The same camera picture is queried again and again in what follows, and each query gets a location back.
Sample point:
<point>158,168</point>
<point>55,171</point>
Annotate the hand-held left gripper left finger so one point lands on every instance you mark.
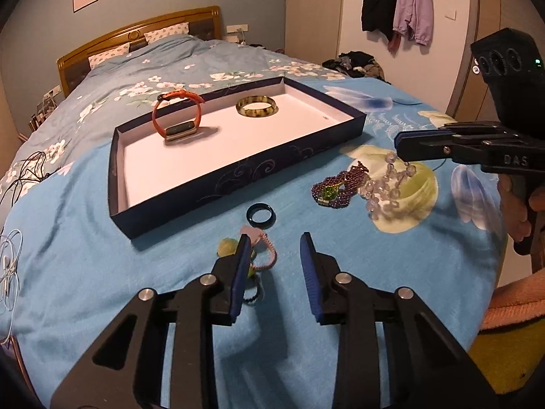
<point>242,264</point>

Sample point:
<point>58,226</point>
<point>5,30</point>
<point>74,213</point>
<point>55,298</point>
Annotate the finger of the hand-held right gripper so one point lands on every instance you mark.
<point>421,148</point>
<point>468,126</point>

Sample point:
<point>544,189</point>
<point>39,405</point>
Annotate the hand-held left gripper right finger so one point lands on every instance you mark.
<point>308,272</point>

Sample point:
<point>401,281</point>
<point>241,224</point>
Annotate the dark blue box tray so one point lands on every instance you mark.
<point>255,149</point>

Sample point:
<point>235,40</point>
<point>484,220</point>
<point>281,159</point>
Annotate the person's right forearm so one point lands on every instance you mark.
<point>519,302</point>

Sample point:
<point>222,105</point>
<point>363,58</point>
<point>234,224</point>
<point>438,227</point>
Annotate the person's right hand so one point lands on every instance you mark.
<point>513,204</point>

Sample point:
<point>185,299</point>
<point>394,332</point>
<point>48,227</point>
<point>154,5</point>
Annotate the wooden door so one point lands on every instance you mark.
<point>489,0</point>

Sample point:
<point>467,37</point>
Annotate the dark clothes pile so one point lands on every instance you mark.
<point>353,61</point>

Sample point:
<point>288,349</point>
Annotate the blue floral quilt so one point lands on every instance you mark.
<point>127,272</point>

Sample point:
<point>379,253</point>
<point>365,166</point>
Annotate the purple jacket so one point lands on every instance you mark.
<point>415,8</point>

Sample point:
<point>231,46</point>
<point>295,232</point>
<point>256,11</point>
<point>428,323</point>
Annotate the black jacket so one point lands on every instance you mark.
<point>377,4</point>

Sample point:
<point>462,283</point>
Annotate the green yellow bangle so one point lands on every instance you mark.
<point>255,113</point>

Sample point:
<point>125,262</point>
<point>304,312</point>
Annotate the yellow garment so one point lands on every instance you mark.
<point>506,358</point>

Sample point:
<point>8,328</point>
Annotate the white patterned pillow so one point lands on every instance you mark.
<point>168,33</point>
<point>108,56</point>

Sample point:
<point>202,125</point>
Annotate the bedside small items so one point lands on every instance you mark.
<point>42,110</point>

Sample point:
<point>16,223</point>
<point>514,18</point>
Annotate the wooden headboard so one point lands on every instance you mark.
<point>170,19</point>

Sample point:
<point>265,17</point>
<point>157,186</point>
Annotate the white wall switch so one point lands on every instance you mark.
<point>450,14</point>

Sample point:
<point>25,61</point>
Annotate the white wall socket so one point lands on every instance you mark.
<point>236,28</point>

